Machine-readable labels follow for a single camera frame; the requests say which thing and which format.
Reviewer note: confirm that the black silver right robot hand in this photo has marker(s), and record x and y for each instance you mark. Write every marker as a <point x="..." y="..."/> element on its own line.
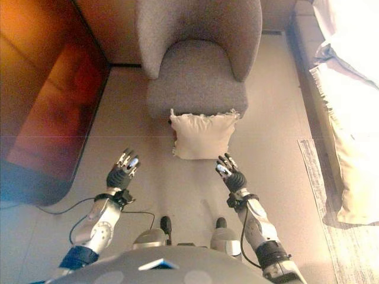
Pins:
<point x="235" y="182"/>

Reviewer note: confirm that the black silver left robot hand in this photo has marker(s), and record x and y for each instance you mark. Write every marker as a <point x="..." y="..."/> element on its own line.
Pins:
<point x="118" y="179"/>

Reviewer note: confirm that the white fringed cushion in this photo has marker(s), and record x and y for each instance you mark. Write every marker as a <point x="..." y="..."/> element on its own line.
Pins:
<point x="202" y="136"/>

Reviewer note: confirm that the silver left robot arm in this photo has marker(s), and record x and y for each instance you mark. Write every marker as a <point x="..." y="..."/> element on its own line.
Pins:
<point x="100" y="225"/>

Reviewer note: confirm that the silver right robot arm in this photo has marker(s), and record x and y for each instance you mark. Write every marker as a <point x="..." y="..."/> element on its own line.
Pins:
<point x="260" y="225"/>

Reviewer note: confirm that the silver left robot leg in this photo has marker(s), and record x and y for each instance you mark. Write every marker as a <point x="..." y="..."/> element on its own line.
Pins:
<point x="151" y="236"/>

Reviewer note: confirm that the grey robot torso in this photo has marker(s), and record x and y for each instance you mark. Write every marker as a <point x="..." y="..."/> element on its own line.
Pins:
<point x="118" y="266"/>

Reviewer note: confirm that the grey boucle armchair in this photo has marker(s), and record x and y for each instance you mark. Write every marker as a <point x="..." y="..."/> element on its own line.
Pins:
<point x="195" y="77"/>

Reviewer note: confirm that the glossy brown wooden cabinet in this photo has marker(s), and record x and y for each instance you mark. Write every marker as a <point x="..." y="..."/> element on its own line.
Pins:
<point x="44" y="88"/>

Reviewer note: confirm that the grey striped rug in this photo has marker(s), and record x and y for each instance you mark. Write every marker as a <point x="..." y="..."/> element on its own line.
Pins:
<point x="349" y="254"/>

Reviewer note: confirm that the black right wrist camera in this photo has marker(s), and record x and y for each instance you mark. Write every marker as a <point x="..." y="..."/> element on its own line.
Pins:
<point x="233" y="201"/>

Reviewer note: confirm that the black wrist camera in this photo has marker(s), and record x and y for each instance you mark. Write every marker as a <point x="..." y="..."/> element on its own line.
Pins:
<point x="233" y="201"/>
<point x="125" y="198"/>

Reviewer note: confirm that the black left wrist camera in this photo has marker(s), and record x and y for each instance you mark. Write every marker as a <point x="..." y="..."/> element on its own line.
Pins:
<point x="125" y="198"/>

